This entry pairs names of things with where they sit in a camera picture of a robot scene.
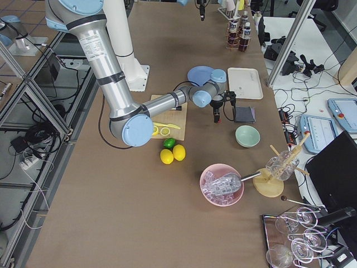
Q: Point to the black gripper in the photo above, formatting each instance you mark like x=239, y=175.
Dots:
x=216, y=103
x=200, y=8

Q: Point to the blue plastic plate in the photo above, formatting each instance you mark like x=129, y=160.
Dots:
x=199, y=75

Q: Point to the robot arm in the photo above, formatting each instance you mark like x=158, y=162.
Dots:
x=185, y=2
x=129, y=120

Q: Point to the grey folded cloth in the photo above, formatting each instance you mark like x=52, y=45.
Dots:
x=244, y=114

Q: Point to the green bowl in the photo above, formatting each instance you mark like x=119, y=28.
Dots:
x=247, y=136

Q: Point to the steel muddler black tip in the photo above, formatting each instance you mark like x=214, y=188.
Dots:
x=179, y=108

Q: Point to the cream rabbit tray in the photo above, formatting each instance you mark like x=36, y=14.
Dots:
x=245, y=83

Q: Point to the tea bottle back right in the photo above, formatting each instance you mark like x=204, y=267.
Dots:
x=244, y=17

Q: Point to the tea bottle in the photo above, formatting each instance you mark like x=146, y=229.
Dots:
x=244, y=17
x=232, y=37
x=245, y=37

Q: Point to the wooden cutting board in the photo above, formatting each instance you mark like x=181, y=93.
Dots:
x=175, y=123

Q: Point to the tea bottle front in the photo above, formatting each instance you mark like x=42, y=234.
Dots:
x=232, y=37

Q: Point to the yellow lemon upper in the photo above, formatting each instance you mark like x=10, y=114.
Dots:
x=179, y=152

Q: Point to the yellow lemon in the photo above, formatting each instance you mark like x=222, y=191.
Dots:
x=166, y=156
x=179, y=152

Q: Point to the lemon half upper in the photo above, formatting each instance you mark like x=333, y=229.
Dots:
x=165, y=131

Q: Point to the lemon half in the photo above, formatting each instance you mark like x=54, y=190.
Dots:
x=165, y=131
x=155, y=130

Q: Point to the green lime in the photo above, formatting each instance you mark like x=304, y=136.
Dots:
x=169, y=143

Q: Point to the tea bottle back left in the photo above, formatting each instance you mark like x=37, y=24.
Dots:
x=245, y=37

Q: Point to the yellow plastic knife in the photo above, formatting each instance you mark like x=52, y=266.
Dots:
x=169, y=125

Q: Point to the lemon half lower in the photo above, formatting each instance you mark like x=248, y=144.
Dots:
x=155, y=130

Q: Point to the yellow lemon lower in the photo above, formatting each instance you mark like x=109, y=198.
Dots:
x=166, y=156

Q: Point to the steel ice scoop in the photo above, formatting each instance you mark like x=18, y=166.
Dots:
x=237, y=180

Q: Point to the pink bowl of ice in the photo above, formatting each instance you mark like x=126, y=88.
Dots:
x=218, y=187

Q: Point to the glass mug on stand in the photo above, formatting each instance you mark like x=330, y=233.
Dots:
x=280, y=167

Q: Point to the wooden mug tree stand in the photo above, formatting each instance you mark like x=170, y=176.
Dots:
x=269, y=186

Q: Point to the blue teach pendant near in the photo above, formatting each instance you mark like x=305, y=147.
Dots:
x=322, y=131

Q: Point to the blue teach pendant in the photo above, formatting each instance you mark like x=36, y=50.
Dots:
x=322, y=131
x=344, y=111

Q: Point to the blue teach pendant far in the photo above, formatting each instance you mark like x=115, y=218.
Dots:
x=344, y=111

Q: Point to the black laptop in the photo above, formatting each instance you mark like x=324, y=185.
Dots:
x=333, y=173

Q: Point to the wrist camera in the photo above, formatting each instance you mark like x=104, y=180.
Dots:
x=230, y=96

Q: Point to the copper wire bottle rack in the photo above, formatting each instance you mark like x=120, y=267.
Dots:
x=238, y=35

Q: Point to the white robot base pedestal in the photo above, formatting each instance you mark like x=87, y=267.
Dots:
x=136, y=74

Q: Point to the aluminium frame post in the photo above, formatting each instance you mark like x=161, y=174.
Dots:
x=301, y=16

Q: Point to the wire glass rack tray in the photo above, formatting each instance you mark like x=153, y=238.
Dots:
x=302, y=236

